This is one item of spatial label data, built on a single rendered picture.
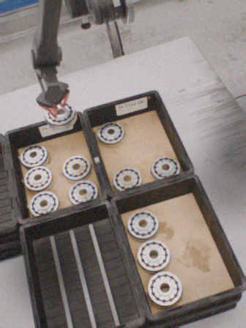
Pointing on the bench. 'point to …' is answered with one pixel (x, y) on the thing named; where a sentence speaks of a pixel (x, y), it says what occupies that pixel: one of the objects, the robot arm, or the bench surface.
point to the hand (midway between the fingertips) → (58, 110)
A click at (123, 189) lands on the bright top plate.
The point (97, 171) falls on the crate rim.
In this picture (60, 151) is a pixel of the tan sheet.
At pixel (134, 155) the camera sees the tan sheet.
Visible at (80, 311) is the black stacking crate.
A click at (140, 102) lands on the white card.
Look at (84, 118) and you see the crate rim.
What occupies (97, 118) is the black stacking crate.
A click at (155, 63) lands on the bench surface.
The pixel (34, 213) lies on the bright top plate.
